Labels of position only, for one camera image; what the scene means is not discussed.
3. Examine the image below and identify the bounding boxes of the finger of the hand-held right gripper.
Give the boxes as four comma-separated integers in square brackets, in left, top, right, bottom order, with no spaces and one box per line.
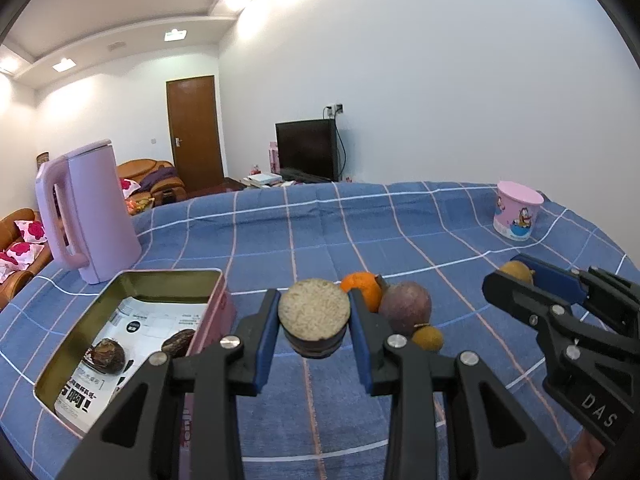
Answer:
[510,254,640,331]
[482,270,640,386]

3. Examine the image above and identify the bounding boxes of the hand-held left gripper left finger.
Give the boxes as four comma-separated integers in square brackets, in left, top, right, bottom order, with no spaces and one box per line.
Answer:
[55,287,282,480]

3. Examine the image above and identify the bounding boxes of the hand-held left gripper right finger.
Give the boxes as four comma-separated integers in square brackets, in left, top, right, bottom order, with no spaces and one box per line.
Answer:
[348,289,571,480]

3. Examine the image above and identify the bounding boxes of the brown longan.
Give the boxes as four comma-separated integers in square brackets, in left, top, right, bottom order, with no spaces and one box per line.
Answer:
[412,325,445,353]
[500,260,536,283]

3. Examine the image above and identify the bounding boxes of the pink rectangular tin box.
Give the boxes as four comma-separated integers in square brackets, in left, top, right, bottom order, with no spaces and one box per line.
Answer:
[33,269,238,466]

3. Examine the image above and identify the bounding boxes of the orange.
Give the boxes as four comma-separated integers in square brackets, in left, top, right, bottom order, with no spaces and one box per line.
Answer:
[340,271,383,313]

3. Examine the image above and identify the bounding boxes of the purple passion fruit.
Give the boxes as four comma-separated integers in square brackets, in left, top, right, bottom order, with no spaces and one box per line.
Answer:
[378,281,432,337]

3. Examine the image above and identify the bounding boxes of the beige-topped dark round piece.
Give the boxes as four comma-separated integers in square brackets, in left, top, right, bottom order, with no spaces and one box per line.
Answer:
[277,278,352,359]

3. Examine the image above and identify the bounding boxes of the brown water chestnut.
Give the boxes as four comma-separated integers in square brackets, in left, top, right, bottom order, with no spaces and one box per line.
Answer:
[161,328,197,359]
[82,338,126,376]

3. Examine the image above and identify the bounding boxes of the person's right hand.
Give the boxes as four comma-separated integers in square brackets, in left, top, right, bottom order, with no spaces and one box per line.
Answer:
[572,427,618,480]

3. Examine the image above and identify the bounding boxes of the pink cartoon cup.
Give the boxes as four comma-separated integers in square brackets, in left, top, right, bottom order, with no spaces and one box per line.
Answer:
[492,180,544,242]

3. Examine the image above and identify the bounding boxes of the blue checked tablecloth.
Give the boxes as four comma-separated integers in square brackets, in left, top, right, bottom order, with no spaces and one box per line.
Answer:
[0,180,640,480]

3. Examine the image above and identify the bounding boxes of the printed paper leaflet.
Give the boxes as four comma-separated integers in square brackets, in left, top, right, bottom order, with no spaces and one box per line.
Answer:
[54,296,210,436]

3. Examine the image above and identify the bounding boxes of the white television stand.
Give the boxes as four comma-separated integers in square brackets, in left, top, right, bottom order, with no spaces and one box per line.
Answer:
[239,170,356,191]

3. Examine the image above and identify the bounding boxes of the black flat television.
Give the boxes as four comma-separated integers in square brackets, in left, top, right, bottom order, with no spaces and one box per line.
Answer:
[275,119,337,182]

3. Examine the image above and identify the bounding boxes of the pink electric kettle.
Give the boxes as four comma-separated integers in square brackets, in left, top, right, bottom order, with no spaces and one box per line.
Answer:
[35,139,142,285]

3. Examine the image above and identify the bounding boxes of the brown wooden door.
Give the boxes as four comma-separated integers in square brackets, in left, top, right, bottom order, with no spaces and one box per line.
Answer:
[166,75,224,193]

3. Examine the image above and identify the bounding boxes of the long brown leather sofa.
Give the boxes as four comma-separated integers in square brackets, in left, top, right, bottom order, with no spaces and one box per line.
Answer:
[0,208,53,311]

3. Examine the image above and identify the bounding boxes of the black power cable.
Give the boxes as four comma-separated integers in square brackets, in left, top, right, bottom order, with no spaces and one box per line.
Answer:
[335,115,347,181]

